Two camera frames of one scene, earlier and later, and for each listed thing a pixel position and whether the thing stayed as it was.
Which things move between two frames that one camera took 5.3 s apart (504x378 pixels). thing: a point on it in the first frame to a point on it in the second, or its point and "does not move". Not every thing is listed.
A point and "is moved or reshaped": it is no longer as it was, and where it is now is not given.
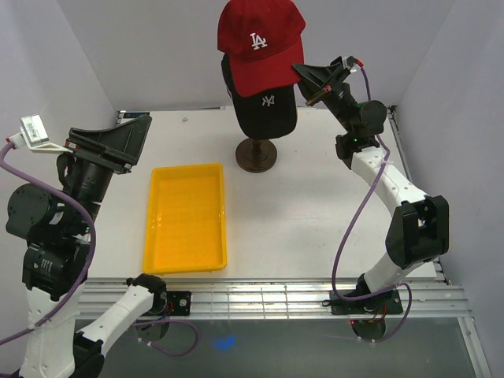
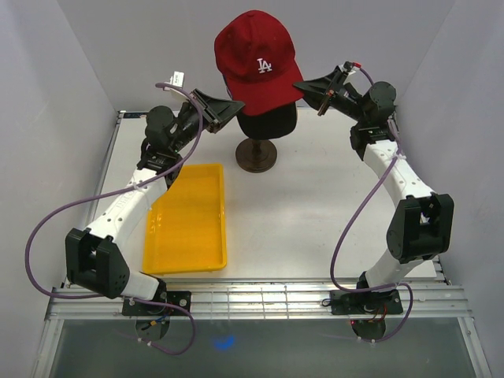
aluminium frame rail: (297, 298) does not move
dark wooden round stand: (256, 156) does not move
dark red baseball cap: (263, 39) is moved or reshaped
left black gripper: (121, 145) to (213, 111)
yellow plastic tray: (185, 224) does not move
